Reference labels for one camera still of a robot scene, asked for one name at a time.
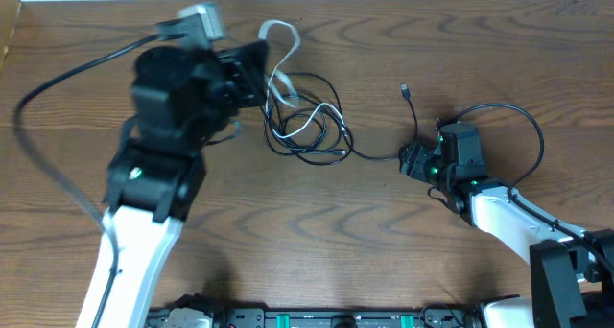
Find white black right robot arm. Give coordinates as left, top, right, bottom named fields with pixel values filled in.
left=398, top=123, right=613, bottom=327

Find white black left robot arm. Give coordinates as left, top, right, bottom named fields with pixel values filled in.
left=77, top=40, right=269, bottom=327

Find white usb cable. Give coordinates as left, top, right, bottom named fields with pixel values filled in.
left=257, top=18, right=347, bottom=141

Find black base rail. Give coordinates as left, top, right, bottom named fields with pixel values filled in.
left=144, top=293, right=485, bottom=328

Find black usb cable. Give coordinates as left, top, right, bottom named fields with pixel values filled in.
left=261, top=71, right=421, bottom=167

